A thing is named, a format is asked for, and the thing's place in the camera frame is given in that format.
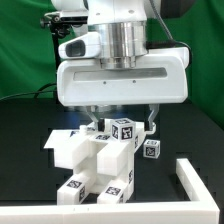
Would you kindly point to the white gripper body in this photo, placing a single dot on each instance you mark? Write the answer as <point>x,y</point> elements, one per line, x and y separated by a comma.
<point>159,77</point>

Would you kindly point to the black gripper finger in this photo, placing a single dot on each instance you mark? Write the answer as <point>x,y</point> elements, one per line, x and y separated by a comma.
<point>151,112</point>
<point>95,118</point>

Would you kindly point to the white tagged cube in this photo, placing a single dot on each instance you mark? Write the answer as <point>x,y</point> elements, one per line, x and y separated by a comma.
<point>122,129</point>
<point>151,148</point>

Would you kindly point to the white chair seat plate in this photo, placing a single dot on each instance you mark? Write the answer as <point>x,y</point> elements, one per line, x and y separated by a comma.
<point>101,162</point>

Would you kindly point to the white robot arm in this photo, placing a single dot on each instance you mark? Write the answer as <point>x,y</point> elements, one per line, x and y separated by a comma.
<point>112,63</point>

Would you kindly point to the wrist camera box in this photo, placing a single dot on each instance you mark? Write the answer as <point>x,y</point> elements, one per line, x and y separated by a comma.
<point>85,46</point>

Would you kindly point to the white frame wall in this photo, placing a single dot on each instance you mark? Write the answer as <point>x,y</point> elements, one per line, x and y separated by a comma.
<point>200,209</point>

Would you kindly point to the black camera stand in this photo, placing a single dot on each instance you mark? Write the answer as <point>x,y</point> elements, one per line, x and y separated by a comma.
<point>60,26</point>

